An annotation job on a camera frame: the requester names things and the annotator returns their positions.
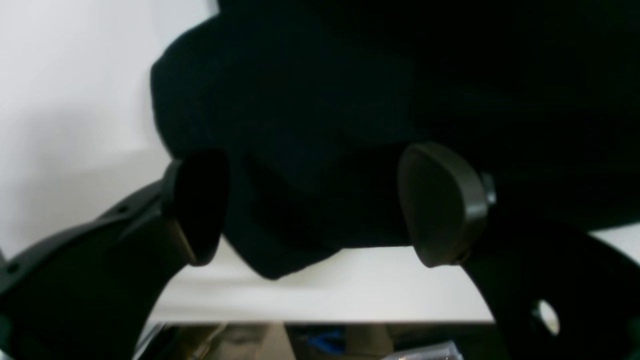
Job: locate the black graphic T-shirt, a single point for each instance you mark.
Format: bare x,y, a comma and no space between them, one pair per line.
313,102

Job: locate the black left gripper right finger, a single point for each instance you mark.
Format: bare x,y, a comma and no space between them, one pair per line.
555,292

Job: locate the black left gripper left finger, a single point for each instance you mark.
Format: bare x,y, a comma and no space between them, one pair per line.
86,293

